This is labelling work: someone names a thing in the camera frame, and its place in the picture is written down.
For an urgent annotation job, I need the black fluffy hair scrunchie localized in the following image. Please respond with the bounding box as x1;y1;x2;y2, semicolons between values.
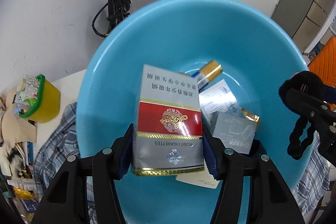
278;71;324;160

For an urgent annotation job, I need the red silver cigarette pack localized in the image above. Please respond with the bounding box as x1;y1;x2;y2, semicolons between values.
132;64;205;176

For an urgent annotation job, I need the blue plastic basin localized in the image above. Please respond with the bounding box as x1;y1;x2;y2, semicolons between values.
76;0;314;224

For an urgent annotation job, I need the gold snack bag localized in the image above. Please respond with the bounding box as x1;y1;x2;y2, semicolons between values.
13;184;35;200

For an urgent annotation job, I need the blue plaid cloth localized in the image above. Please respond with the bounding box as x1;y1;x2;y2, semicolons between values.
34;102;330;216

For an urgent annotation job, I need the grey refrigerator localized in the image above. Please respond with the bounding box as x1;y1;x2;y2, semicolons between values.
272;0;335;54

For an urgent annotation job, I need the yellow green plastic bin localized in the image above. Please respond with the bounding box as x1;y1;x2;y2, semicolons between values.
17;74;60;123

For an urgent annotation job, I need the gold blue cigarette pack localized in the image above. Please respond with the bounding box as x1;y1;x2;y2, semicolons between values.
191;60;223;91

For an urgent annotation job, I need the grey small box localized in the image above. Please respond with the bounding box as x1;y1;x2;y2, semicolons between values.
212;112;257;155

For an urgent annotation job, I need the orange chair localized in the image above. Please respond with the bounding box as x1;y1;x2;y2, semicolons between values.
307;36;336;111

